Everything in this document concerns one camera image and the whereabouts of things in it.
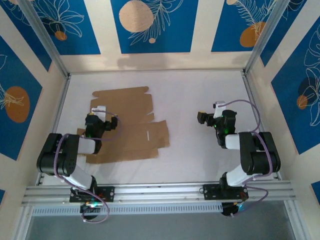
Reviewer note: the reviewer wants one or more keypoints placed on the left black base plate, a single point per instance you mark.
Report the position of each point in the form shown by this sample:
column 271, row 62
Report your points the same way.
column 108, row 193

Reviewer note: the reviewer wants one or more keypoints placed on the right aluminium frame post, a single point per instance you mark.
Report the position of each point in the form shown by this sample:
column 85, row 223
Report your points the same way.
column 265, row 37

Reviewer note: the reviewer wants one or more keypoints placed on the aluminium frame bar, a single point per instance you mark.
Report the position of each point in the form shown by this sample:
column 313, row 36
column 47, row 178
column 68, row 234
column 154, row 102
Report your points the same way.
column 23, row 225
column 293, row 220

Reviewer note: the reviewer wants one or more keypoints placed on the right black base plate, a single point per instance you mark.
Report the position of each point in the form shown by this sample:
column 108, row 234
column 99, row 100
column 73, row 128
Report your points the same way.
column 211, row 191

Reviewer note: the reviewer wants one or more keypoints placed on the left aluminium frame post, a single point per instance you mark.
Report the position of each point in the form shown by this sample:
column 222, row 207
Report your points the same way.
column 45, row 37

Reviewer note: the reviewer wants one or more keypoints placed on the blue poster orange circle lily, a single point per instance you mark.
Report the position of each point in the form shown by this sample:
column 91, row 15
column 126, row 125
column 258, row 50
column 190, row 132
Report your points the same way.
column 15, row 72

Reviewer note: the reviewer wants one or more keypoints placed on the left aluminium side rail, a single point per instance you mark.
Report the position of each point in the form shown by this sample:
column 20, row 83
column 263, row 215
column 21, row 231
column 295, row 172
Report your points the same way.
column 60, row 105

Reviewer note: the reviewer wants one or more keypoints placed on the blue poster corner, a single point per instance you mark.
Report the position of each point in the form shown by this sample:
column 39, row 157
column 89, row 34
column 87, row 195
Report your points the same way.
column 2, row 197
column 316, row 190

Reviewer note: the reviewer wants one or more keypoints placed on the blue poster lilies dark circle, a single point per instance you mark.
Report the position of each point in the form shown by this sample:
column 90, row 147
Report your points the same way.
column 287, row 100

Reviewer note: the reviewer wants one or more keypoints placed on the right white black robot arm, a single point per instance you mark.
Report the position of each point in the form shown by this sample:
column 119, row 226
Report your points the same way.
column 260, row 150

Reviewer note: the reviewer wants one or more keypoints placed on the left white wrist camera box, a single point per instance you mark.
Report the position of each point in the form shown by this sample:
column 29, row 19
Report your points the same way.
column 100, row 110

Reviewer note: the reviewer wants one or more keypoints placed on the blue poster beige circle feather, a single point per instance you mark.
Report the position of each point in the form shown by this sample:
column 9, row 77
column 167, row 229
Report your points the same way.
column 175, row 37

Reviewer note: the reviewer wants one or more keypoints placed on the aluminium frame post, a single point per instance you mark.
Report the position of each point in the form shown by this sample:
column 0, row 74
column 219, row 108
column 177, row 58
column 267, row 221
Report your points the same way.
column 265, row 37
column 45, row 37

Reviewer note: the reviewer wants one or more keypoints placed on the brown cardboard paper box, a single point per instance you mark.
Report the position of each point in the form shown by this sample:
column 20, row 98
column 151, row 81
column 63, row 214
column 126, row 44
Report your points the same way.
column 135, row 110

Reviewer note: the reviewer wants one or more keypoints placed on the blue poster lily orange dot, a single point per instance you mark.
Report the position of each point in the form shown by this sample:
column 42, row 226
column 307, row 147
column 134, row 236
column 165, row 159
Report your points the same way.
column 82, row 37

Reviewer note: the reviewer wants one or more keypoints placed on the right aluminium side rail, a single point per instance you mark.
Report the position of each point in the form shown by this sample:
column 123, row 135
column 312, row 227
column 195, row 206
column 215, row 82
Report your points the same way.
column 250, row 90

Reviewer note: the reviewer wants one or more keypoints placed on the long aluminium mounting rail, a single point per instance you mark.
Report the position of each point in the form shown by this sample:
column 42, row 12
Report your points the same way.
column 162, row 192

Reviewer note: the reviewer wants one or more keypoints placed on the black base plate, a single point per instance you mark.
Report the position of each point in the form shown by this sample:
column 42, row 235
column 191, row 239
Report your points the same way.
column 108, row 193
column 211, row 191

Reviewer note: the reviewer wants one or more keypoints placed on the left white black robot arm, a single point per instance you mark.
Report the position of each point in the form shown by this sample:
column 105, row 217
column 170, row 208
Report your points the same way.
column 50, row 155

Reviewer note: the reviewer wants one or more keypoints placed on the blue poster orange circle feather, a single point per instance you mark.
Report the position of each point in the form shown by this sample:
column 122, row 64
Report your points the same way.
column 225, row 37

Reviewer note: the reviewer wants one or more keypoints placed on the aluminium side rail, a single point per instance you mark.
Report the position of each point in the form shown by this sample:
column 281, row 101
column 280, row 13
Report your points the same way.
column 250, row 90
column 60, row 105

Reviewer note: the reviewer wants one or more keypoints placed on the narrow blue poster white lines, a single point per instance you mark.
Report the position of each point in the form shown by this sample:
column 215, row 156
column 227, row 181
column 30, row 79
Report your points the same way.
column 30, row 37
column 282, row 27

